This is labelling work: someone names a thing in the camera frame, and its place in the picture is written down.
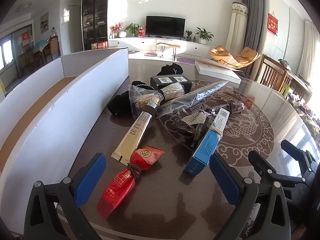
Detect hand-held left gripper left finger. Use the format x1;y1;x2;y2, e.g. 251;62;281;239
24;153;107;240

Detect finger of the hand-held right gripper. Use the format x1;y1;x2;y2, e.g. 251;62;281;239
247;150;304;188
280;139;320;173

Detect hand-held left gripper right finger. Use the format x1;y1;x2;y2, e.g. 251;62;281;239
209;152;292;240

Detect red snack packet bundle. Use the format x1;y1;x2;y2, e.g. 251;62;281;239
96;145;167;220

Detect blue and white carton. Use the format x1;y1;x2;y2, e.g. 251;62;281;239
184;108;230;177

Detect brown hair tie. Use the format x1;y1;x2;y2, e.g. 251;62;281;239
126;163;142;178

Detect gold cosmetic tube silver cap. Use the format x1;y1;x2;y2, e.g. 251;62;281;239
111;94;167;166

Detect silver rhinestone mesh accessory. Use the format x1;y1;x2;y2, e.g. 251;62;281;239
175;109;213;152

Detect white partition board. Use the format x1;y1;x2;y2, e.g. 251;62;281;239
0;47;129;220

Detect black velvet cloth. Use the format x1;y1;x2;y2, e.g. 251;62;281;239
107;80;155;117
161;64;185;77

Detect phone case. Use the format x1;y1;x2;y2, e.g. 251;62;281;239
159;80;230;117

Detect wooden sticks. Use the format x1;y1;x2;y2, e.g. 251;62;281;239
128;83;186;120

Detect black box with white labels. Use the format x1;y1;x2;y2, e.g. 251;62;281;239
150;75;192;92

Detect cluttered wooden side table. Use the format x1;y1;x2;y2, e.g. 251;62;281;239
280;59;320;140

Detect wooden dining chair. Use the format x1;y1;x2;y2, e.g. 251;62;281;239
255;54;288;92

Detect white flat cardboard box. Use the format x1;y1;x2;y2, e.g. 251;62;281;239
195;60;242;83

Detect white sheer curtain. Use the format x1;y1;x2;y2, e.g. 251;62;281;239
296;20;320;80

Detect orange lounge chair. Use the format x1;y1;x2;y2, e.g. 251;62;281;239
209;45;261;69

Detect white television cabinet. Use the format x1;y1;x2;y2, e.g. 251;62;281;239
108;37;210;59

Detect grey curtain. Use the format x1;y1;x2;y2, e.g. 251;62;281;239
241;0;264;67

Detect orange boxes on floor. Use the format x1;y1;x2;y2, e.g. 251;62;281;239
90;41;108;50

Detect cream cloth-covered standing unit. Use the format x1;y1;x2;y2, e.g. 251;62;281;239
226;2;250;53

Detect leafy plant in white pot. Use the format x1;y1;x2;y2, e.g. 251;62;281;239
194;27;214;44

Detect blue mesh food cover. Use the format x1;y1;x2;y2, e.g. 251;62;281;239
33;41;49;52

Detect white interior door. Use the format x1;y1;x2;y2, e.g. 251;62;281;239
68;5;83;53

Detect red flower arrangement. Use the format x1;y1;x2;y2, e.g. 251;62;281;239
110;22;125;38

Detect green potted plant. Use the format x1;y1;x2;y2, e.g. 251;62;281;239
124;23;139;37

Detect dark glass display cabinet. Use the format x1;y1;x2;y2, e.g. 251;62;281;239
82;0;110;51

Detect black television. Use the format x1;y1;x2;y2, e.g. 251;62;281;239
146;16;186;38

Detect red wall hanging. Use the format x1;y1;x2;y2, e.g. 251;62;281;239
267;13;278;36

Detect wooden stool with wire legs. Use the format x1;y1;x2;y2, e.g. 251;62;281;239
156;42;181;60

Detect red wall calendar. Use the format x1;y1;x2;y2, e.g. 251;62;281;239
21;32;33;48

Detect framed wall painting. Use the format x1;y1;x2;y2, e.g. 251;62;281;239
40;12;49;34

